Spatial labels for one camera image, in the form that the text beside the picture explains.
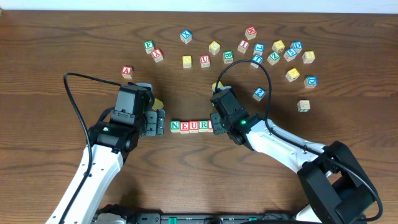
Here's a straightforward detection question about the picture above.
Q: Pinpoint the green B wooden block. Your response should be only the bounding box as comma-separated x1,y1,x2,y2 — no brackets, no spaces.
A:
223,50,234,64

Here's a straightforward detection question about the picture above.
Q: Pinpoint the yellow 2 wooden block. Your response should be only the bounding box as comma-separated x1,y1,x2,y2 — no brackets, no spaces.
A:
152,98,164,111

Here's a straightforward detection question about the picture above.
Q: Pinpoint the red X wooden block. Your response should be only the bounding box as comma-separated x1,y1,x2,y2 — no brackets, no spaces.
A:
150,49,164,63

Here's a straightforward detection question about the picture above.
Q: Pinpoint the green N wooden block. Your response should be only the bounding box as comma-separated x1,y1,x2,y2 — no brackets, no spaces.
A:
170,121,180,133

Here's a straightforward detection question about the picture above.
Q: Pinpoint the yellow 8 wooden block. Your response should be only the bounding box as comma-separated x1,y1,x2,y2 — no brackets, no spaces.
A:
302,51,315,64

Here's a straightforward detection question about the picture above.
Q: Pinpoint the red A wooden block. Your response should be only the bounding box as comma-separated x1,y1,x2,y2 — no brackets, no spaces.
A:
121,66,134,79

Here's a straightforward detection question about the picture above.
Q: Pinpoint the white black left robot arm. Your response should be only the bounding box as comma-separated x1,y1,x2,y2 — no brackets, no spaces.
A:
48,83,165,223

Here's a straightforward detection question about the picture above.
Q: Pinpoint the blue X wooden block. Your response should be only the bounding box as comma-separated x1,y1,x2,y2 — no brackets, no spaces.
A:
180,30,192,44

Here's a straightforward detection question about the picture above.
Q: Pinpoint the blue 2 wooden block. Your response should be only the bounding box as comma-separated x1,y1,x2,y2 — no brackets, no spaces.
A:
252,87,267,101

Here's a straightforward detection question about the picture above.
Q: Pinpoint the red E wooden block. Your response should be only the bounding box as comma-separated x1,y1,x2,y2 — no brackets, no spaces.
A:
180,121,190,134

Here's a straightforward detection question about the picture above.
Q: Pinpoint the red H wooden block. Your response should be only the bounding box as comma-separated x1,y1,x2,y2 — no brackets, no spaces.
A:
245,26,257,40

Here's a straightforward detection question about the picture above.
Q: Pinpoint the blue T wooden block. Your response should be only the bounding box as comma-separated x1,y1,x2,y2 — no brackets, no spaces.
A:
251,54,264,68

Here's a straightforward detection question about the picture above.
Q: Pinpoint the red u block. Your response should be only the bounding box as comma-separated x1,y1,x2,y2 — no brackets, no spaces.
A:
200,55,211,68
189,121,199,133

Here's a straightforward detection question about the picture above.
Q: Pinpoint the blue L wooden block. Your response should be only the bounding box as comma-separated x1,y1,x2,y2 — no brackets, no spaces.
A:
253,43,265,56

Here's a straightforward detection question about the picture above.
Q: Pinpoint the yellow block lower middle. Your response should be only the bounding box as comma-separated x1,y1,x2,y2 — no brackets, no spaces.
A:
211,82,224,92

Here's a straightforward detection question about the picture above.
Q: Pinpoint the red i block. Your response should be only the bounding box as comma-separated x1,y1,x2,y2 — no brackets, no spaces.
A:
208,120,213,132
238,40,249,54

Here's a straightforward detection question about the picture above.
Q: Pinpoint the blue D block far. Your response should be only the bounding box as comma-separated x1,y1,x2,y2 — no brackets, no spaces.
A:
290,41,303,54

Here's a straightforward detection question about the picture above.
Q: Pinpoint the yellow block with picture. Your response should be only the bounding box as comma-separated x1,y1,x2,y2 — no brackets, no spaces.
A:
285,68,300,82

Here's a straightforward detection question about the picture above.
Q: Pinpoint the blue 5 wooden block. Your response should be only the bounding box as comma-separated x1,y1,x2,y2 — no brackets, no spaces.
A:
284,48,297,62

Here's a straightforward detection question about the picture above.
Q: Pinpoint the yellow O wooden block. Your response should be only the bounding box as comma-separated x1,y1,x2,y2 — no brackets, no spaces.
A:
182,55,192,68

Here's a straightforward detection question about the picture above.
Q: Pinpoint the green Z wooden block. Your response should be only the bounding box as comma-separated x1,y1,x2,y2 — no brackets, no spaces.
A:
267,52,280,65

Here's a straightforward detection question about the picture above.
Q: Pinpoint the green 7 wooden block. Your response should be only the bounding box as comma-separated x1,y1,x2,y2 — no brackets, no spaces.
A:
297,100,310,113

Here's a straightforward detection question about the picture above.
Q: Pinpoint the blue d block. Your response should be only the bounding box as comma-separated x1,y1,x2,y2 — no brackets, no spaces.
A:
304,76,318,89
290,41,303,54

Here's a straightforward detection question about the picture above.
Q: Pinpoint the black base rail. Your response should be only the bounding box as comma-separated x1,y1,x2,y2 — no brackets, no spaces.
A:
96,212,368,224

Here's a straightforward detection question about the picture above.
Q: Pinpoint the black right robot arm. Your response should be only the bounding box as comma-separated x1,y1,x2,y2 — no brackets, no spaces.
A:
211,88,377,223

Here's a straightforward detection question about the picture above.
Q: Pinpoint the yellow block upper middle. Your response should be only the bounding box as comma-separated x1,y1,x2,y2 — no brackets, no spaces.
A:
209,41,221,55

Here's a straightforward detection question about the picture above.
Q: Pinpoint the yellow block near Z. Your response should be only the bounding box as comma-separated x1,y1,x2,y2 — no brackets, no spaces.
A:
272,40,285,54

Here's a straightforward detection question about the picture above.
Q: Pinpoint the green R wooden block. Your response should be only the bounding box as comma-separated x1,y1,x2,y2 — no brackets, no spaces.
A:
198,120,208,132

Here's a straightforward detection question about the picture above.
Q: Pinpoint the blue D block near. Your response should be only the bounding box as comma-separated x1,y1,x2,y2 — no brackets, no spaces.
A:
304,76,318,89

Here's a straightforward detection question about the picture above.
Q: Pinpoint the green F wooden block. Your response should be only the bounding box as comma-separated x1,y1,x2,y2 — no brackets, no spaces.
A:
144,40,155,54

